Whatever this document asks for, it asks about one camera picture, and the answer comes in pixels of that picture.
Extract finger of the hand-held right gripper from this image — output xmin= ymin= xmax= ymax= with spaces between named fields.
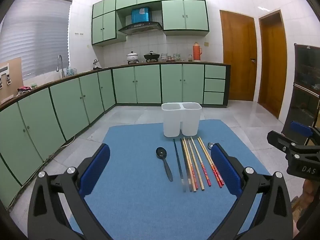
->
xmin=290 ymin=121 xmax=320 ymax=145
xmin=267 ymin=130 xmax=300 ymax=159

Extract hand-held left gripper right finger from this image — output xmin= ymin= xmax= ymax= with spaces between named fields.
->
xmin=211 ymin=142 xmax=293 ymax=240

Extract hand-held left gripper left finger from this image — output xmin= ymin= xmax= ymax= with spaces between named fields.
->
xmin=27 ymin=144 xmax=112 ymax=240

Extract dark brown chopstick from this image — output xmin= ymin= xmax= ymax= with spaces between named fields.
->
xmin=187 ymin=140 xmax=194 ymax=192

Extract black chopstick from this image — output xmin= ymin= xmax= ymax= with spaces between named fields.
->
xmin=180 ymin=138 xmax=192 ymax=192

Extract dark blue chopstick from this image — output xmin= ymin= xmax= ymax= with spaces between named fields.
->
xmin=173 ymin=138 xmax=187 ymax=193

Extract black plastic spoon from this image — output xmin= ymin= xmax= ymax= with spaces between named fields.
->
xmin=156 ymin=147 xmax=174 ymax=182

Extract white two-compartment utensil holder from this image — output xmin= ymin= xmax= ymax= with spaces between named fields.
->
xmin=161 ymin=102 xmax=202 ymax=138

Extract person's right hand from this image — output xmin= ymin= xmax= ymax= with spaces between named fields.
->
xmin=302 ymin=179 xmax=320 ymax=207

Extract black glass-front cabinet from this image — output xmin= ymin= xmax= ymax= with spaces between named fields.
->
xmin=281 ymin=43 xmax=320 ymax=145

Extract blue table mat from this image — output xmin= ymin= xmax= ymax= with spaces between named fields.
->
xmin=67 ymin=119 xmax=273 ymax=240

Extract plain wooden door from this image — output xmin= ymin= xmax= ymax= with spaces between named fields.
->
xmin=258 ymin=9 xmax=288 ymax=119

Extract green base cabinets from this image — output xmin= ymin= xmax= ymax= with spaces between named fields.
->
xmin=0 ymin=64 xmax=231 ymax=208

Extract metal sink faucet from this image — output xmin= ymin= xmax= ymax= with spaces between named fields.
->
xmin=57 ymin=54 xmax=66 ymax=78

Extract orange thermos flask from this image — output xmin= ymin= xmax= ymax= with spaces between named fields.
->
xmin=192 ymin=42 xmax=203 ymax=62

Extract black wok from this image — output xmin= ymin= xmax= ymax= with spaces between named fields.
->
xmin=143 ymin=51 xmax=160 ymax=62

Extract grey window blind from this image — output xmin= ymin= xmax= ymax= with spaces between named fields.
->
xmin=0 ymin=0 xmax=73 ymax=80

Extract black range hood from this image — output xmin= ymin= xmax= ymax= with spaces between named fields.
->
xmin=118 ymin=22 xmax=163 ymax=35

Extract blue hood chimney cover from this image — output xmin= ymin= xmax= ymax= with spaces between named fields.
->
xmin=131 ymin=7 xmax=152 ymax=23

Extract wooden door with handle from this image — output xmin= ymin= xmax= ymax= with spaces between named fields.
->
xmin=219 ymin=9 xmax=258 ymax=102

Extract green wall cabinets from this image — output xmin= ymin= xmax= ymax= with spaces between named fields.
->
xmin=91 ymin=0 xmax=210 ymax=47

